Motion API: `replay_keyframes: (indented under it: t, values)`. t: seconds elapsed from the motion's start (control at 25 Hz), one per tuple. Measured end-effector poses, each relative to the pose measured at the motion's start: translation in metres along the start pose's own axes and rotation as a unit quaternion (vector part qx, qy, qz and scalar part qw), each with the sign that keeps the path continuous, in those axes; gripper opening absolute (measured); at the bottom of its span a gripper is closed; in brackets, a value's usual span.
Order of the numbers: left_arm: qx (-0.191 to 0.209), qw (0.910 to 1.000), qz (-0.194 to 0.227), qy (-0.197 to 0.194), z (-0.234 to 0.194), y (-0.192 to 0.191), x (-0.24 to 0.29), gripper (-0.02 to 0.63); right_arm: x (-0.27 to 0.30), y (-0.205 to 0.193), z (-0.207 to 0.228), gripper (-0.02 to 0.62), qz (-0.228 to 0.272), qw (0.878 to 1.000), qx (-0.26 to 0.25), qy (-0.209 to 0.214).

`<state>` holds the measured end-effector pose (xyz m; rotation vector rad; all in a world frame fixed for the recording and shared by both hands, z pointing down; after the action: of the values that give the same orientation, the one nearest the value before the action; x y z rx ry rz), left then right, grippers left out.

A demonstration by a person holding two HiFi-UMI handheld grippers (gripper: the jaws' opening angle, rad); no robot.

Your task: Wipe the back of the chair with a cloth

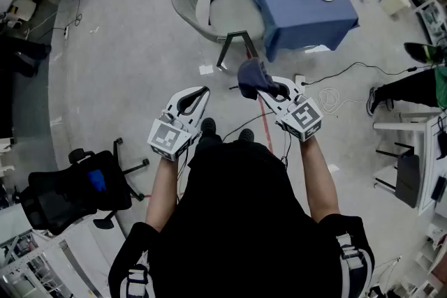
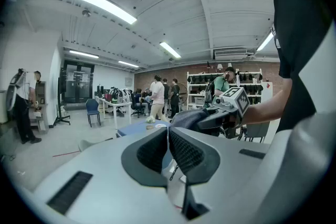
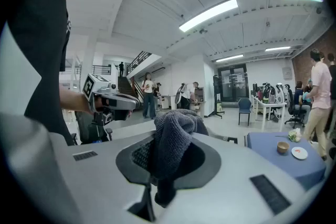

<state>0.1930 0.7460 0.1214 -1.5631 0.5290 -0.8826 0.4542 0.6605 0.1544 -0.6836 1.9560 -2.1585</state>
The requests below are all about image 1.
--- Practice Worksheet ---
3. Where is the person's black clothed torso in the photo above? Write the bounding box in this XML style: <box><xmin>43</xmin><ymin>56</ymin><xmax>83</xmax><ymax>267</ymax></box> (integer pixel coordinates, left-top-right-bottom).
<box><xmin>108</xmin><ymin>132</ymin><xmax>376</xmax><ymax>298</ymax></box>

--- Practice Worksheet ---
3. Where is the dark blue object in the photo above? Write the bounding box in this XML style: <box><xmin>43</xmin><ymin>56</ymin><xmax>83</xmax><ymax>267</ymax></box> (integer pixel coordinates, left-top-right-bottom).
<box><xmin>86</xmin><ymin>169</ymin><xmax>108</xmax><ymax>193</ymax></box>

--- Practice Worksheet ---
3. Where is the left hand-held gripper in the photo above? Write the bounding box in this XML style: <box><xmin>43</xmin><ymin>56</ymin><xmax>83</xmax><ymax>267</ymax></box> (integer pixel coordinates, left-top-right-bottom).
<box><xmin>147</xmin><ymin>86</ymin><xmax>210</xmax><ymax>162</ymax></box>

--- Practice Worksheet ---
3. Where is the person's left shoe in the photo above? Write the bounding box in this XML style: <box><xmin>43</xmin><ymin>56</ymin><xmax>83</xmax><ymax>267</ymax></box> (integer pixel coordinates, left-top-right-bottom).
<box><xmin>200</xmin><ymin>117</ymin><xmax>217</xmax><ymax>135</ymax></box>

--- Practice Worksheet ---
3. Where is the person's left forearm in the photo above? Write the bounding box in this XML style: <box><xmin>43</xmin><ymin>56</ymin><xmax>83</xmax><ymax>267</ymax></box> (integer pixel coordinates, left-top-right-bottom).
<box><xmin>145</xmin><ymin>149</ymin><xmax>191</xmax><ymax>233</ymax></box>

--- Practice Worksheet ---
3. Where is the white cable coil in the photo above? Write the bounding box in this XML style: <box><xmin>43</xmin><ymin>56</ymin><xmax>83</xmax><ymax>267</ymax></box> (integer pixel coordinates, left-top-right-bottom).
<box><xmin>318</xmin><ymin>87</ymin><xmax>350</xmax><ymax>114</ymax></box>

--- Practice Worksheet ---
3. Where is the white waste bin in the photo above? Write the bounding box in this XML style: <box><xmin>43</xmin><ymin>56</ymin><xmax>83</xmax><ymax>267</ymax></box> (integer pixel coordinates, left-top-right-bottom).
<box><xmin>379</xmin><ymin>0</ymin><xmax>412</xmax><ymax>17</ymax></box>

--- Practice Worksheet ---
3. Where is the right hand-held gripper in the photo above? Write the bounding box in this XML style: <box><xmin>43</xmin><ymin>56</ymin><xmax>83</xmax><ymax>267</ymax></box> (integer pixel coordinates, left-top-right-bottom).
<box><xmin>258</xmin><ymin>75</ymin><xmax>324</xmax><ymax>142</ymax></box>

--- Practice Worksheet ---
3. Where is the white shoulder strap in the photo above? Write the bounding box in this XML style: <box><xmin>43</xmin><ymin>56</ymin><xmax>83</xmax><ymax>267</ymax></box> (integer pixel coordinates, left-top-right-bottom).
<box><xmin>120</xmin><ymin>253</ymin><xmax>151</xmax><ymax>298</ymax></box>
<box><xmin>335</xmin><ymin>232</ymin><xmax>369</xmax><ymax>298</ymax></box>

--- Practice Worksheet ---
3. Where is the black office chair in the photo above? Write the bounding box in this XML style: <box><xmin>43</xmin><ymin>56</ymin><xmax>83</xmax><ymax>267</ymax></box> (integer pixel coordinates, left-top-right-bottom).
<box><xmin>19</xmin><ymin>137</ymin><xmax>151</xmax><ymax>237</ymax></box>

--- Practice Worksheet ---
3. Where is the white shelf rack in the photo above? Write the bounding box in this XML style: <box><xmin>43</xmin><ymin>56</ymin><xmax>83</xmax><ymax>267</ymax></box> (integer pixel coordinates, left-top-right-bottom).
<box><xmin>0</xmin><ymin>216</ymin><xmax>123</xmax><ymax>298</ymax></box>

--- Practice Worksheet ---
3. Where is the person's right forearm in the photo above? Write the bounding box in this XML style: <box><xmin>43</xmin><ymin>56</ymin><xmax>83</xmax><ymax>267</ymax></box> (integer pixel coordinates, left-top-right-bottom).
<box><xmin>298</xmin><ymin>135</ymin><xmax>342</xmax><ymax>223</ymax></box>

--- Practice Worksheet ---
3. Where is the grey shell chair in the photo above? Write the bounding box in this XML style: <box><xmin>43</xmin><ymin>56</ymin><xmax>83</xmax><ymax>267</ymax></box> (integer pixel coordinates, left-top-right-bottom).
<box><xmin>170</xmin><ymin>0</ymin><xmax>266</xmax><ymax>68</ymax></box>

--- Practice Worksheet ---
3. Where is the blue cloth covered table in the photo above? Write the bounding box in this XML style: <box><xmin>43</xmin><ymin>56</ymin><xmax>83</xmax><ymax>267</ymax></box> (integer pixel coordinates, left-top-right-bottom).
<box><xmin>238</xmin><ymin>0</ymin><xmax>360</xmax><ymax>62</ymax></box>

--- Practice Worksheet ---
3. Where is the dark grey cloth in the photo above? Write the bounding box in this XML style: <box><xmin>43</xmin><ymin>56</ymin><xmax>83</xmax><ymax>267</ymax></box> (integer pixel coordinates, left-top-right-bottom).
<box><xmin>237</xmin><ymin>57</ymin><xmax>286</xmax><ymax>101</ymax></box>

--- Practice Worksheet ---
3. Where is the black floor cable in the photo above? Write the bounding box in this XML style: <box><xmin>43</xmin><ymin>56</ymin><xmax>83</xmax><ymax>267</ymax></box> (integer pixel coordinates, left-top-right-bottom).
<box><xmin>302</xmin><ymin>61</ymin><xmax>437</xmax><ymax>87</ymax></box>

